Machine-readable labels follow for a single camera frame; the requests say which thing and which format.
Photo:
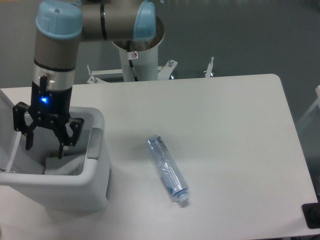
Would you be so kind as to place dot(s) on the white trash can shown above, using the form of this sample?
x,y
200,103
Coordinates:
x,y
86,191

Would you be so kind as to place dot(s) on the white frame at right edge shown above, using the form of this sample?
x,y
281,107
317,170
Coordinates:
x,y
310,114

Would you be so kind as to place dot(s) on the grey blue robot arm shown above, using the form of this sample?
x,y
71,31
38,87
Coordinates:
x,y
60,28

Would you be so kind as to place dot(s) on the white plastic packaging bag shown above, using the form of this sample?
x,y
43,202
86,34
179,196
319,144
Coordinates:
x,y
73,167

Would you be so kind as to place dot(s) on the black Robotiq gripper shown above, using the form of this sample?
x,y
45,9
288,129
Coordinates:
x,y
50,107

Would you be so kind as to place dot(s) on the crushed clear plastic bottle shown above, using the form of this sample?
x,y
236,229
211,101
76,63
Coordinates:
x,y
168,170

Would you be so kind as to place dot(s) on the black device at table edge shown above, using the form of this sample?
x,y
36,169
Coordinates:
x,y
311,212

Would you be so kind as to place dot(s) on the white trash can lid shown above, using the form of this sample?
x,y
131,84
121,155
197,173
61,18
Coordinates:
x,y
9,138

